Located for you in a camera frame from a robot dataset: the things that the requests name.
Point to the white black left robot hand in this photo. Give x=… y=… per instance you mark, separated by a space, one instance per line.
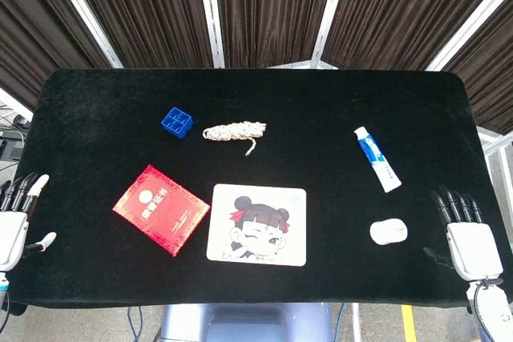
x=12 y=234

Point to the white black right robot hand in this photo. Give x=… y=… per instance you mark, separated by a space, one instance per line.
x=475 y=250

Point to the small white computer mouse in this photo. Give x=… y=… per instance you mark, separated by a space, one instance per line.
x=388 y=231

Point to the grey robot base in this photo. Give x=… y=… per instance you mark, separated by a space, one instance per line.
x=244 y=324

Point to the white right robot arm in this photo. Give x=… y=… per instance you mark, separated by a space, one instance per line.
x=495 y=314

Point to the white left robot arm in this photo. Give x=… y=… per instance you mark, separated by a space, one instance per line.
x=3 y=284

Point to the cartoon girl mouse pad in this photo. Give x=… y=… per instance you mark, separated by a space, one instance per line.
x=256 y=225

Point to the yellow floor tape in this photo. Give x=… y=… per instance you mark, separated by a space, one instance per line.
x=408 y=324

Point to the white blue toothpaste tube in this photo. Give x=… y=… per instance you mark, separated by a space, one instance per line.
x=377 y=158

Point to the red certificate book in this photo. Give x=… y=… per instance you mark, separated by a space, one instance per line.
x=160 y=210

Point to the dark brown curtain panel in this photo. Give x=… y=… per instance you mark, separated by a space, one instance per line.
x=272 y=5
x=148 y=9
x=489 y=77
x=405 y=9
x=36 y=21

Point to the blue plastic grid box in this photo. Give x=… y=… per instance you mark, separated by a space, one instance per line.
x=176 y=122

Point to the black velvet table cloth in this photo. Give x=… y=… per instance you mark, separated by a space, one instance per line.
x=256 y=89

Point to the white metal side frame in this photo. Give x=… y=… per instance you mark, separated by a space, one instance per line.
x=499 y=158

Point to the white metal frame post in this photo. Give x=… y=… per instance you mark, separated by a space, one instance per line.
x=84 y=13
x=328 y=13
x=212 y=13
x=469 y=25

